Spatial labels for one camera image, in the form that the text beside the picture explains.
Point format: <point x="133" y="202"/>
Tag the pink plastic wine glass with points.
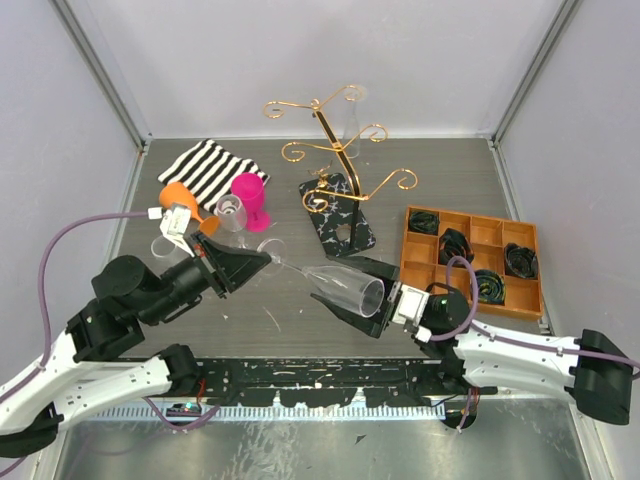
<point x="249" y="188"/>

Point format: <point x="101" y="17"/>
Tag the striped black white cloth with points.
<point x="207" y="170"/>

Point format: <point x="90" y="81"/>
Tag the black coil bottom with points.
<point x="491" y="288"/>

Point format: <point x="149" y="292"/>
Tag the clear champagne flute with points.
<point x="339" y="286"/>
<point x="351" y="135"/>

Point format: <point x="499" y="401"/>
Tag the orange plastic wine glass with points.
<point x="178" y="193"/>

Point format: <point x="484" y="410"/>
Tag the black mounting base plate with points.
<point x="315" y="383"/>

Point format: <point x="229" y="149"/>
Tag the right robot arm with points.
<point x="590" y="371"/>

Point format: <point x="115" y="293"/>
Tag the black coil centre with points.
<point x="454" y="243"/>

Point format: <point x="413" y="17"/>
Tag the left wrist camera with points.
<point x="174" y="224"/>

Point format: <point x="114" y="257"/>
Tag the black coil top left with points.
<point x="423" y="222"/>

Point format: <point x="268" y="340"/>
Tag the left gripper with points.
<point x="227" y="266"/>

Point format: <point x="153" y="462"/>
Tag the clear round wine glass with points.
<point x="233" y="218"/>

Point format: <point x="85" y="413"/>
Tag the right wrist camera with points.
<point x="409" y="312"/>

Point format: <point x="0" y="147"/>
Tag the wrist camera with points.
<point x="174" y="224"/>
<point x="409" y="312"/>

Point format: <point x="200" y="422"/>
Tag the gold wine glass rack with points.
<point x="333" y="200"/>

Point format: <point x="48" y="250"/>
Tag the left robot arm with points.
<point x="128" y="296"/>

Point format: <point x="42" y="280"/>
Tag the orange compartment tray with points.
<point x="488" y="237"/>

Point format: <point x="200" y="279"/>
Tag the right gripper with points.
<point x="374" y="324"/>

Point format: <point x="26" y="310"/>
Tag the black coil right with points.
<point x="521" y="262"/>

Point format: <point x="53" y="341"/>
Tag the black coil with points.
<point x="454" y="243"/>
<point x="491" y="288"/>
<point x="521" y="262"/>
<point x="423" y="222"/>

